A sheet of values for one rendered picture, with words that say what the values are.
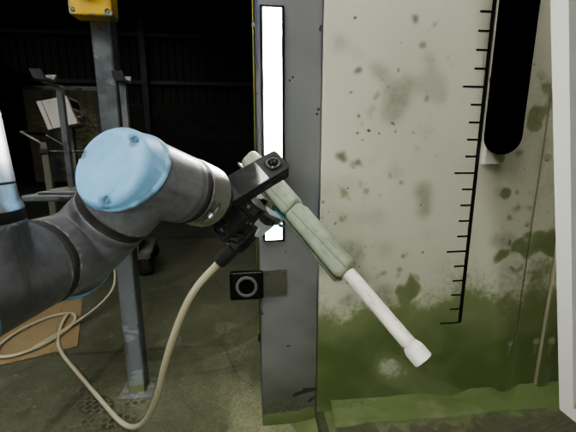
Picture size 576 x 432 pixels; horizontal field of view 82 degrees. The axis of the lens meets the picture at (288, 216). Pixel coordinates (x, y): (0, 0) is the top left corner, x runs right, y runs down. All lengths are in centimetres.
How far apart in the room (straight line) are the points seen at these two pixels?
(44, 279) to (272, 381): 94
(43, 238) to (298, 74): 77
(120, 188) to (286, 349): 89
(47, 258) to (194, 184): 16
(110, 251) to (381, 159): 80
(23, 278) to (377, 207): 89
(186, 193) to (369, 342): 92
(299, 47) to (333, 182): 38
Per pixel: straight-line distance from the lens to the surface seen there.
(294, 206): 62
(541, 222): 136
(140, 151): 36
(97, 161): 40
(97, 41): 130
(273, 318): 109
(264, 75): 96
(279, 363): 118
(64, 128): 120
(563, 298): 70
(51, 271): 37
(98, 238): 41
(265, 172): 53
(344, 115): 100
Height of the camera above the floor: 91
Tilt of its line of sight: 11 degrees down
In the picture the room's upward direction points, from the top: straight up
